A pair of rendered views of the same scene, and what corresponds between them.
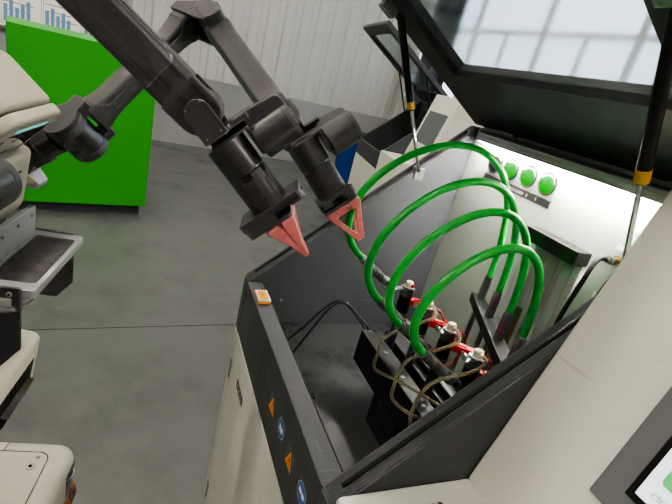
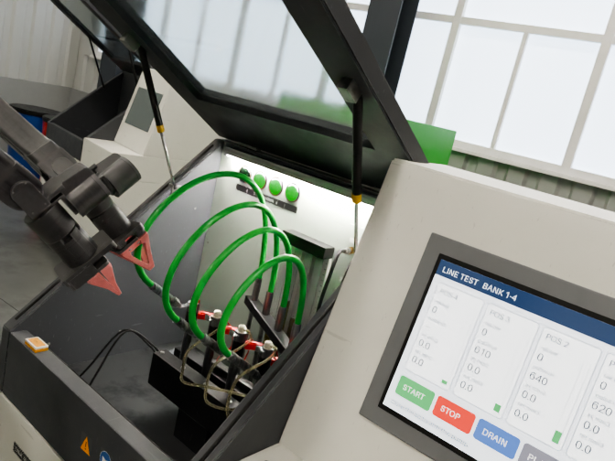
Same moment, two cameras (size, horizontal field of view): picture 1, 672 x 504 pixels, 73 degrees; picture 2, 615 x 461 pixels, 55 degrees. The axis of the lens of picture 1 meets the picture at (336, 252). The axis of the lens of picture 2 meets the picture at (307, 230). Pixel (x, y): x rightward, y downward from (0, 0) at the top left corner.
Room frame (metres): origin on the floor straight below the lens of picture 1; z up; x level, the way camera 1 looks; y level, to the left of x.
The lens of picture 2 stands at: (-0.35, 0.22, 1.63)
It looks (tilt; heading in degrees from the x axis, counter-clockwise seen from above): 13 degrees down; 333
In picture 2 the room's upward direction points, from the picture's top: 13 degrees clockwise
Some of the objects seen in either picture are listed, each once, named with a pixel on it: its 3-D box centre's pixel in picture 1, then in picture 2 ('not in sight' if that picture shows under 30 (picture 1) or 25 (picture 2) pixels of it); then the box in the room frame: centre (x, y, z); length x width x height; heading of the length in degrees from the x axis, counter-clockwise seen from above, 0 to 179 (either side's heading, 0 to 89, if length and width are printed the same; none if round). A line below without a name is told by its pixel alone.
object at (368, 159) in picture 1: (406, 151); (116, 135); (4.39, -0.40, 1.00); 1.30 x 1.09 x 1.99; 16
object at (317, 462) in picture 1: (276, 385); (81, 427); (0.78, 0.05, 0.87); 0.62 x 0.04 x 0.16; 25
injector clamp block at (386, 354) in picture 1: (405, 406); (210, 410); (0.78, -0.22, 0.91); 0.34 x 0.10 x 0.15; 25
